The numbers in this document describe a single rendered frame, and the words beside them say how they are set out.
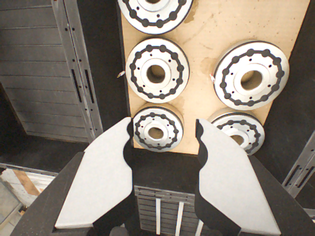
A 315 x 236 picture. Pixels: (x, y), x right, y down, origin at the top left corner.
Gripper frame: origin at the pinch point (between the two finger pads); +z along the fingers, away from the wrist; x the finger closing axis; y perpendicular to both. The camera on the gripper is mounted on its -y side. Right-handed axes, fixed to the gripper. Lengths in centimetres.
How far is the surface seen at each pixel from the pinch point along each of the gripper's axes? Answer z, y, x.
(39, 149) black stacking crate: 17.0, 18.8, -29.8
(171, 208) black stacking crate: 17.1, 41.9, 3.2
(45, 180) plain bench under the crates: 38, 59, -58
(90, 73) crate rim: 8.4, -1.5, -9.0
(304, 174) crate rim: 4.5, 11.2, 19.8
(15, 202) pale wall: 129, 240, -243
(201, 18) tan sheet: 16.5, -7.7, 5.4
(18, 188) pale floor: 132, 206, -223
